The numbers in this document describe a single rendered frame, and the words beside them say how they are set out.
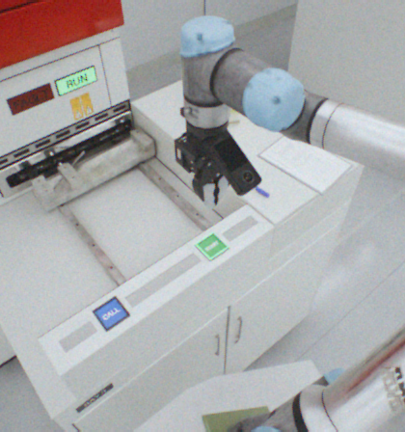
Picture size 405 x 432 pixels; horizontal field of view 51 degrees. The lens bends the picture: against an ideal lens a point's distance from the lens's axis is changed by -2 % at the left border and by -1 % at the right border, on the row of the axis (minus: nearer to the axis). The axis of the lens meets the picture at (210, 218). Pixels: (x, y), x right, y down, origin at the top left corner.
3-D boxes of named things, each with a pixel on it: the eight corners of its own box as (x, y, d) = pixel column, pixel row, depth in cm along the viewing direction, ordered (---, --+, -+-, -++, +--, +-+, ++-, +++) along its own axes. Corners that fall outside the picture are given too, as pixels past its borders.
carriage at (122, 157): (34, 196, 120) (31, 188, 118) (141, 142, 135) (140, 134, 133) (46, 212, 116) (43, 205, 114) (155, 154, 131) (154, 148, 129)
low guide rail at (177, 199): (121, 151, 136) (120, 145, 134) (126, 149, 137) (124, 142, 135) (222, 250, 112) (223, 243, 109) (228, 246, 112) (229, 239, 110)
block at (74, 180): (60, 175, 121) (57, 167, 119) (70, 169, 123) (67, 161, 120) (72, 190, 117) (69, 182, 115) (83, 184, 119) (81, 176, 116)
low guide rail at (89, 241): (43, 191, 125) (40, 183, 123) (49, 187, 126) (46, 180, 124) (135, 309, 101) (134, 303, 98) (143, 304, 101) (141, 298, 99)
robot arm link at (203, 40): (208, 46, 53) (166, 23, 57) (208, 117, 62) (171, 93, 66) (251, 26, 57) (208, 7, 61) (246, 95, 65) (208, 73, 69)
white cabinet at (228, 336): (40, 351, 179) (-50, 232, 116) (215, 236, 218) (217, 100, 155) (121, 486, 147) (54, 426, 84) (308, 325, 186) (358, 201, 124)
